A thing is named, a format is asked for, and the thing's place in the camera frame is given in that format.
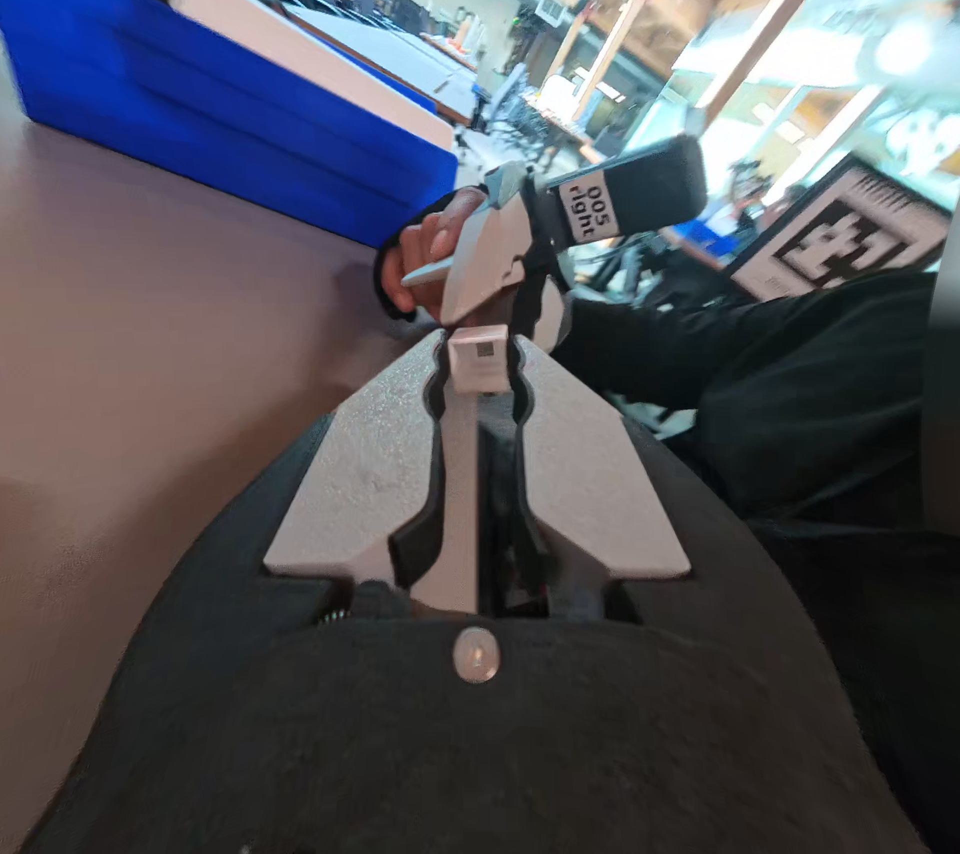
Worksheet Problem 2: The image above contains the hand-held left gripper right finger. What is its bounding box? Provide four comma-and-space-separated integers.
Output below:
510, 337, 693, 585

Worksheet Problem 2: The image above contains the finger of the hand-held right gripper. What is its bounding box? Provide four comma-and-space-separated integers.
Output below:
528, 277, 574, 353
440, 191, 534, 330

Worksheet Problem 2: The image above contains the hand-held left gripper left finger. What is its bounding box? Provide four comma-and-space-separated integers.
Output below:
264, 329, 451, 582

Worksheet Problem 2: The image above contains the small white cube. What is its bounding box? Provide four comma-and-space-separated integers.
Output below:
447, 325, 514, 395

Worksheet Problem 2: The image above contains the white bottle with black cap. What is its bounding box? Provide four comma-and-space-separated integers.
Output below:
138, 0, 459, 153

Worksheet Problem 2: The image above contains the blue plastic bin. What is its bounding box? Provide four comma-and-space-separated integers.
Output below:
0, 0, 463, 251

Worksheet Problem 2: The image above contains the person's right forearm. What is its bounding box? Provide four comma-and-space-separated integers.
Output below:
552, 287, 781, 413

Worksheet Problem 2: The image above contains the person's right hand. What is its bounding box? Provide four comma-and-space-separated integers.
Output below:
378, 184, 489, 323

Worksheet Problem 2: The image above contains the black white marker board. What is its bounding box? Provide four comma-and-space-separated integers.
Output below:
728, 152, 960, 303

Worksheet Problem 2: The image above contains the person's black clothing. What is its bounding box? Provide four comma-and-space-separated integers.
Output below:
690, 269, 960, 854

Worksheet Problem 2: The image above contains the wooden post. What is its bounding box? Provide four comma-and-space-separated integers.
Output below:
698, 0, 879, 128

